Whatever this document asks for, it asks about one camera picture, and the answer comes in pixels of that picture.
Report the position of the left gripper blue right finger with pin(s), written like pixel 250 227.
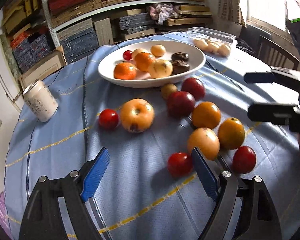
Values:
pixel 206 174

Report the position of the cardboard framed panel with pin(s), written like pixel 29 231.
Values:
pixel 44 67

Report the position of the orange round fruit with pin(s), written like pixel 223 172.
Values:
pixel 206 140

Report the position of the dark red plum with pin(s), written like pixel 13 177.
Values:
pixel 195 87
pixel 180 104

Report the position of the white metal shelf unit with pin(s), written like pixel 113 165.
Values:
pixel 89 8

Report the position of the small red tomato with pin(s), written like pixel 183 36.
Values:
pixel 108 119

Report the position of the orange tangerine with stem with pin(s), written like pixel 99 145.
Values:
pixel 125 71

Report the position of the small yellow-green fruit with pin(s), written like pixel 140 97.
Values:
pixel 168 89

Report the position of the pink plastic bag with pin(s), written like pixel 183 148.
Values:
pixel 160 12

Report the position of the blue checked tablecloth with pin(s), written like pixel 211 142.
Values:
pixel 137 197

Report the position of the dark wooden chair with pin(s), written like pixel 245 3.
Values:
pixel 274 55

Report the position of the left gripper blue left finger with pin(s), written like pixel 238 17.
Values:
pixel 93 174

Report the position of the white oval plate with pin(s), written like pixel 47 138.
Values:
pixel 152 60

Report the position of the clear plastic fruit box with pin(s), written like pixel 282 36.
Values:
pixel 212 41

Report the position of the beige drink can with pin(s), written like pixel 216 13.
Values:
pixel 40 100

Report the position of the large yellow pear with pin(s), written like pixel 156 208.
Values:
pixel 137 115

